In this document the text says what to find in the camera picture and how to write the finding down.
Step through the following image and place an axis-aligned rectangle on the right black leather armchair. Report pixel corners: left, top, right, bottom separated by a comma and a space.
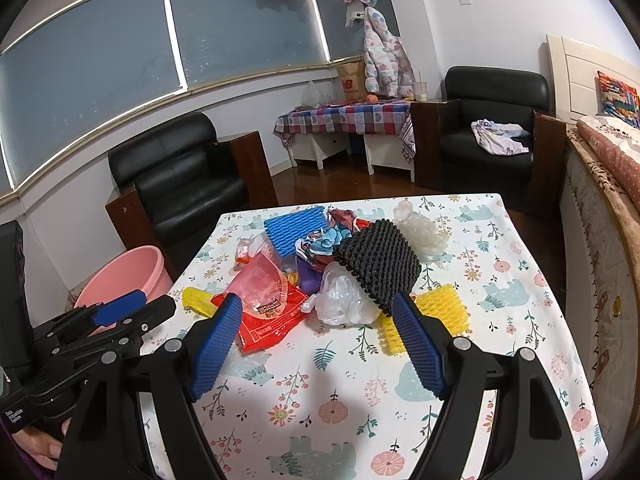
410, 66, 566, 217

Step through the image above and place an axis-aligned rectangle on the plaid covered side table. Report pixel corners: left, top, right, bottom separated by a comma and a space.
273, 100, 416, 174

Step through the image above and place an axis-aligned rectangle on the red snack wrapper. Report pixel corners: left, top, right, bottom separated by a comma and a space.
210, 284, 308, 352

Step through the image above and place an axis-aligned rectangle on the pink plastic bucket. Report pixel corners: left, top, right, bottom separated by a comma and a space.
75, 245, 172, 338

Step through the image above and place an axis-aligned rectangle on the blue foam fruit net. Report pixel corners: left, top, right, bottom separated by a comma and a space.
264, 206, 328, 258

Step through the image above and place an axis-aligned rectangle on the bed with patterned cover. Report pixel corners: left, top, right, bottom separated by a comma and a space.
561, 116, 639, 456

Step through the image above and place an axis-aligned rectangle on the pink translucent plastic bag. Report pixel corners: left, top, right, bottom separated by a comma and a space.
226, 252, 288, 320

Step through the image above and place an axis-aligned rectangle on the colourful crumpled wrapper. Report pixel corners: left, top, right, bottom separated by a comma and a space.
295, 208, 371, 272

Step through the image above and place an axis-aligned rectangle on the clear bag on side table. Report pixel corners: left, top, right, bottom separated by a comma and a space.
299, 80, 326, 110

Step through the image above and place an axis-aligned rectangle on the floral patterned tablecloth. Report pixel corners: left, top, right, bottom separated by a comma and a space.
195, 194, 608, 479

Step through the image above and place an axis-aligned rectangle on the cup with straws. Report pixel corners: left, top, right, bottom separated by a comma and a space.
413, 73, 428, 103

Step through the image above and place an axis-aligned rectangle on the yellow foam fruit net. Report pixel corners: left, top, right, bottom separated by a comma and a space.
378, 284, 470, 356

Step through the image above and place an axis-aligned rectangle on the floral padded jacket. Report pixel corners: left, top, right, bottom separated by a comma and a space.
363, 6, 416, 99

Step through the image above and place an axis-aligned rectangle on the colourful pillow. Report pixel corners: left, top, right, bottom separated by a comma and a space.
598, 72, 639, 128

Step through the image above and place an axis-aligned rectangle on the white wooden headboard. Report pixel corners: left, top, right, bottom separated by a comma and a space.
547, 34, 639, 124

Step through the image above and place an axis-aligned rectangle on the small yellow wrapper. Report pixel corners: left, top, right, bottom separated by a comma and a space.
181, 287, 217, 318

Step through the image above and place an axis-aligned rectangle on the black foam fruit net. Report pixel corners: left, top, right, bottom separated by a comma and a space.
333, 219, 422, 318

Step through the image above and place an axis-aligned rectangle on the black leather armchair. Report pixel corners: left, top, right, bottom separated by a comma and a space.
410, 66, 566, 217
105, 113, 279, 280

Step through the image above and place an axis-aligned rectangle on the purple wrapper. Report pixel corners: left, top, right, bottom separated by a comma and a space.
296, 256, 326, 296

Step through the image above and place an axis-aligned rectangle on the cloth on right armchair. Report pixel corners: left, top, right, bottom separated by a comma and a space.
471, 119, 530, 156

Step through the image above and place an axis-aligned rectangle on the left hand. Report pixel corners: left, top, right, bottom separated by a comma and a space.
12, 426, 63, 471

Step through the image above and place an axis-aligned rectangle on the brown paper bag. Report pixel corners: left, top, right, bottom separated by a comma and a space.
335, 60, 368, 102

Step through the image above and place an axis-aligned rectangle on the clear crumpled plastic bag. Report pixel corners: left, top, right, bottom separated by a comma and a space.
394, 200, 450, 262

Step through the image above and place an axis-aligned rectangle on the white plastic bag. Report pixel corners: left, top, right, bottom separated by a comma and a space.
300, 261, 382, 326

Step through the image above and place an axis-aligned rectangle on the left black leather armchair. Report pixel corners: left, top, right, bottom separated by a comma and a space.
105, 113, 279, 280

